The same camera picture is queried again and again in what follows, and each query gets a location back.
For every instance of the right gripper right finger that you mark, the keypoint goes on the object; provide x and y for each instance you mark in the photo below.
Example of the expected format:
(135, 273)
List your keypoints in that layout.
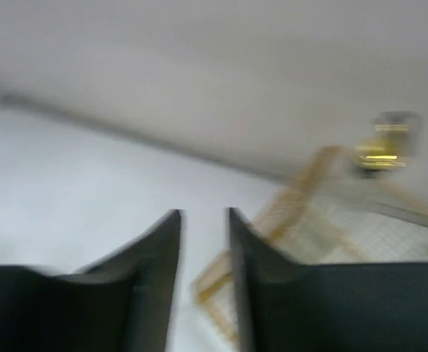
(283, 305)

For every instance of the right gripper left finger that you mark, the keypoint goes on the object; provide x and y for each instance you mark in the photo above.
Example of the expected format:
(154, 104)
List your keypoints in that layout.
(120, 303)

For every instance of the glass oil bottle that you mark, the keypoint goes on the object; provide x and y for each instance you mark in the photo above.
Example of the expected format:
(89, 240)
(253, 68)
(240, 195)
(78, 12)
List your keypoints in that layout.
(366, 167)

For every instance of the yellow wire rack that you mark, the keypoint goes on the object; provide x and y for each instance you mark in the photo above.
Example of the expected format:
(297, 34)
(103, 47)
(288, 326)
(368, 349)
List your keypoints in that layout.
(309, 223)

